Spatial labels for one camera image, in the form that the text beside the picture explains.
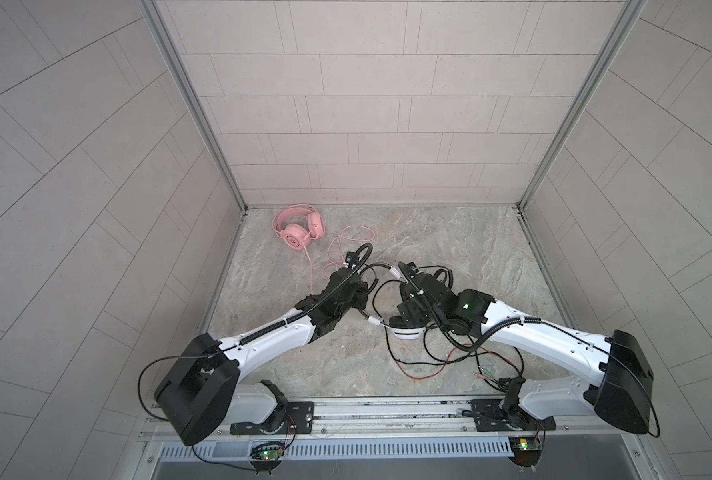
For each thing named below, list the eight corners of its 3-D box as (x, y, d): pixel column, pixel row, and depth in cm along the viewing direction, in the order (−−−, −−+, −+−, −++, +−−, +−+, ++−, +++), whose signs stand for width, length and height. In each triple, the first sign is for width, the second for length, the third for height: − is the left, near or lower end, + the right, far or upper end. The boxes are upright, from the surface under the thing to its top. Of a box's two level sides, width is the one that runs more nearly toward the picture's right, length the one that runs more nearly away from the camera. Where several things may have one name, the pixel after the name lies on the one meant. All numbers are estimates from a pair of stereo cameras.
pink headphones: (297, 259, 103) (292, 244, 96) (271, 228, 112) (265, 212, 105) (331, 237, 109) (329, 222, 103) (304, 209, 118) (300, 194, 111)
